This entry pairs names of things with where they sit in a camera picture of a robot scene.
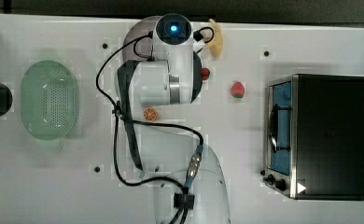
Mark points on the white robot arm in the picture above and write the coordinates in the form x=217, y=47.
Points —
x=184, y=172

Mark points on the pink plate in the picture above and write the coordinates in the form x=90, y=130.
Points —
x=142, y=50

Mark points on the orange slice toy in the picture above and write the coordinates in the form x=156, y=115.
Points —
x=150, y=114

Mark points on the small red fruit toy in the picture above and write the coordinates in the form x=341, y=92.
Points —
x=205, y=73

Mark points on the red strawberry toy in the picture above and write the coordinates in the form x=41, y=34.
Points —
x=238, y=90

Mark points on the yellow banana toy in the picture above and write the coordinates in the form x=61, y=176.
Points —
x=216, y=44

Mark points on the silver toaster oven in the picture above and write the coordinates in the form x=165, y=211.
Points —
x=314, y=138

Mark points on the green perforated colander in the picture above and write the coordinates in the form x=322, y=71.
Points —
x=49, y=100

